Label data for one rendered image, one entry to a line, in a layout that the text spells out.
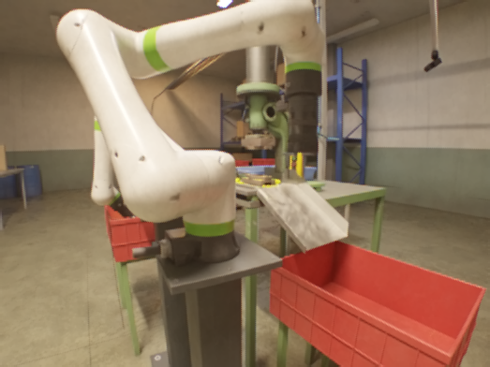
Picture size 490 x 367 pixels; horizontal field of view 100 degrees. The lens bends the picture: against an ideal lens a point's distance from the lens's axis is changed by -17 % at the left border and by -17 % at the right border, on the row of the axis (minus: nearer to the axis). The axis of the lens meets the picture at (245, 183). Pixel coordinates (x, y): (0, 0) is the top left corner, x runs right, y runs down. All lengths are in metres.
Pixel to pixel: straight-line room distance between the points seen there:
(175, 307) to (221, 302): 0.66
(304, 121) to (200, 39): 0.30
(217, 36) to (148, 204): 0.38
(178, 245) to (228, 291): 0.17
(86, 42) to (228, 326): 0.73
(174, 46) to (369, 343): 0.89
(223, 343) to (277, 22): 0.75
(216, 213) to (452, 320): 0.89
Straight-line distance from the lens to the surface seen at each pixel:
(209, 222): 0.55
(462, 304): 1.07
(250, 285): 1.21
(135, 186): 0.42
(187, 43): 0.63
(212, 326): 0.68
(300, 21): 0.53
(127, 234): 1.35
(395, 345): 0.74
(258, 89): 1.17
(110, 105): 0.51
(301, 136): 0.60
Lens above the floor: 1.17
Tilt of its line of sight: 8 degrees down
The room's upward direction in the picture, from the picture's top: straight up
